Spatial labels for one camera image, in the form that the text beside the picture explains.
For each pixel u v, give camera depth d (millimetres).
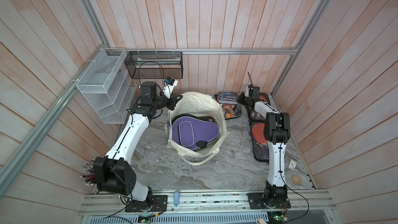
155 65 1044
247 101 880
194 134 859
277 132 648
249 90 952
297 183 798
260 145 917
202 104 812
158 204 732
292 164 851
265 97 1154
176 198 730
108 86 715
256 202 730
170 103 687
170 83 652
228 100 1142
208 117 947
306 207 676
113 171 385
